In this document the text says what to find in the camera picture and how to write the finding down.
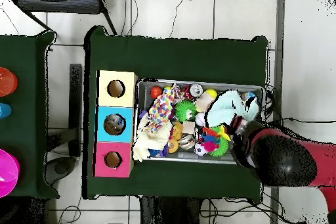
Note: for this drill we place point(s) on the orange ball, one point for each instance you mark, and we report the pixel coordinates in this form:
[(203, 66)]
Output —
[(155, 92)]

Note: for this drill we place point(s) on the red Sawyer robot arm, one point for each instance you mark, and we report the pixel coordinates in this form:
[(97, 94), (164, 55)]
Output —
[(288, 161)]

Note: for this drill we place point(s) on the yellow ball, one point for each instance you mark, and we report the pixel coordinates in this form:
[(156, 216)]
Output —
[(210, 92)]

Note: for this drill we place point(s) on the magenta plastic bowl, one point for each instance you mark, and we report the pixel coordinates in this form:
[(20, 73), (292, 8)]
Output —
[(8, 174)]

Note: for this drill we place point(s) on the dark office chair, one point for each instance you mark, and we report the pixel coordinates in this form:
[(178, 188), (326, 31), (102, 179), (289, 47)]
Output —
[(60, 3)]

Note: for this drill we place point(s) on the orange ribbed plastic cup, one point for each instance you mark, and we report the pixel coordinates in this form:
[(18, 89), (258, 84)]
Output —
[(7, 82)]

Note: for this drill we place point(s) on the green side table cloth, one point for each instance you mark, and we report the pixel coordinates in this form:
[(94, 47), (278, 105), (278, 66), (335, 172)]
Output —
[(29, 55)]

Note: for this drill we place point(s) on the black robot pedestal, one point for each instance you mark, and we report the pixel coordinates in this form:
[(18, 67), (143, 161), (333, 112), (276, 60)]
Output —
[(168, 212)]

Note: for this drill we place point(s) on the plain wooden block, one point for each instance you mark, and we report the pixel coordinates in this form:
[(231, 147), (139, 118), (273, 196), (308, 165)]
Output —
[(203, 101)]

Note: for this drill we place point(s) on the dark green table cloth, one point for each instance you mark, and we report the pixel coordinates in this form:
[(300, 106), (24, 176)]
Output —
[(170, 58)]

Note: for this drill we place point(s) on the crushed bottle with blue label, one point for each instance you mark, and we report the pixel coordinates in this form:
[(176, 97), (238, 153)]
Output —
[(120, 122)]

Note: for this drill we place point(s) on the blue plastic cup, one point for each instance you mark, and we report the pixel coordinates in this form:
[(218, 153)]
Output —
[(4, 111)]

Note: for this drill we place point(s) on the small soccer ball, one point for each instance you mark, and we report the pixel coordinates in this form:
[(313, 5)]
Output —
[(199, 150)]

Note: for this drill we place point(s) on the shallow mesh bin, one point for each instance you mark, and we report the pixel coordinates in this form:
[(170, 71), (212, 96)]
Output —
[(143, 88)]

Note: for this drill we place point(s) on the wooden box with three holes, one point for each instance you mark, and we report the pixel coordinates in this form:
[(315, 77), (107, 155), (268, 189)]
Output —
[(105, 98)]

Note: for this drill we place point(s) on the mint green fuzzy cloth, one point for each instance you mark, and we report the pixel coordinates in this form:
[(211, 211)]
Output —
[(223, 108)]

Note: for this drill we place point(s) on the silver topped drink can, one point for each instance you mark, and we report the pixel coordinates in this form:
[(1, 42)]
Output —
[(196, 90)]

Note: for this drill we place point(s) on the cream knitted cloth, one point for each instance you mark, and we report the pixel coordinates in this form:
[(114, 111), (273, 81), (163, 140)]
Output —
[(155, 140)]

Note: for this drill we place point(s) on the long polka dot cloth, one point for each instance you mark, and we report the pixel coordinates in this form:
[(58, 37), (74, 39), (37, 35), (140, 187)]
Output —
[(162, 108)]

